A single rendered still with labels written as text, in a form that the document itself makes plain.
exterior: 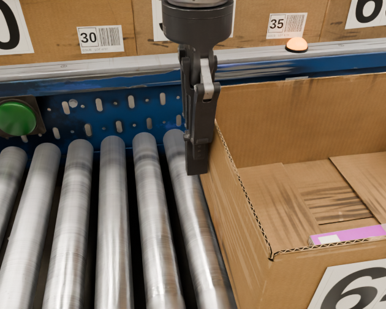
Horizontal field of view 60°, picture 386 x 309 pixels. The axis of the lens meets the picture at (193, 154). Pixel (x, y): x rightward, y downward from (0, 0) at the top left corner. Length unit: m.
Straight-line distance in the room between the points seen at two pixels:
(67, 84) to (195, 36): 0.36
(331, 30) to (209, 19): 0.50
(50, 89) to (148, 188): 0.26
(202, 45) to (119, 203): 0.31
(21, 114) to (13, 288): 0.32
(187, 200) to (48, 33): 0.39
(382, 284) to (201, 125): 0.25
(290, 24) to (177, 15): 0.44
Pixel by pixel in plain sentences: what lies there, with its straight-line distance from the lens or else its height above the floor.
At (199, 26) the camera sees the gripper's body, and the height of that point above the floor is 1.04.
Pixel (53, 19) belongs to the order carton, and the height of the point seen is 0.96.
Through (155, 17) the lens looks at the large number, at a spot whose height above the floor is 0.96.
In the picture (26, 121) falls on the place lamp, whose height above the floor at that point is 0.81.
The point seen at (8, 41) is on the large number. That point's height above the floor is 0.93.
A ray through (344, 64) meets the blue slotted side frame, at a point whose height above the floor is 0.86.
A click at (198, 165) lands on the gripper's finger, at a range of 0.48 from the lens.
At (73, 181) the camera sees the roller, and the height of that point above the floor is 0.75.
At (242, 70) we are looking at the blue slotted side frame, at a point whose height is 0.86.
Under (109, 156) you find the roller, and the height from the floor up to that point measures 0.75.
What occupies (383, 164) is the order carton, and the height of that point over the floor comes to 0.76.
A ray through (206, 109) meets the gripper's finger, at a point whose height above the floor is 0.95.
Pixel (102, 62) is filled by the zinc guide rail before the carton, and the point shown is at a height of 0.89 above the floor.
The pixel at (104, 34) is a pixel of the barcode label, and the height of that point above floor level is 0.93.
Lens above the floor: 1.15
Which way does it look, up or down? 38 degrees down
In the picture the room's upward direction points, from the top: straight up
